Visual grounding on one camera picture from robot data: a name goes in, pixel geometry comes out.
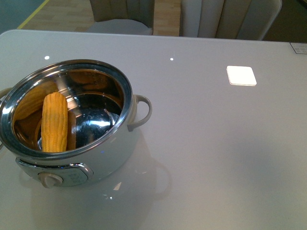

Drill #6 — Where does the yellow corn cob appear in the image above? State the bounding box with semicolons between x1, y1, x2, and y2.
41;92;68;153

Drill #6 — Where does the white electric cooking pot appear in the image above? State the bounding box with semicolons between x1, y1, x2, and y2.
0;59;153;188

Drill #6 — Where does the beige chair left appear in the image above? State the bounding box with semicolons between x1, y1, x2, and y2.
87;0;155;35

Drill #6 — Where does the beige chair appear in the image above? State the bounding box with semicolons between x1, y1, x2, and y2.
179;0;282;40
87;0;155;35

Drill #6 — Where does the beige chair right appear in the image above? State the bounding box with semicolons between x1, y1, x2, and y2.
179;0;282;40

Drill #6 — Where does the label sticker on table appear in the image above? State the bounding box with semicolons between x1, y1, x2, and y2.
290;42;307;54

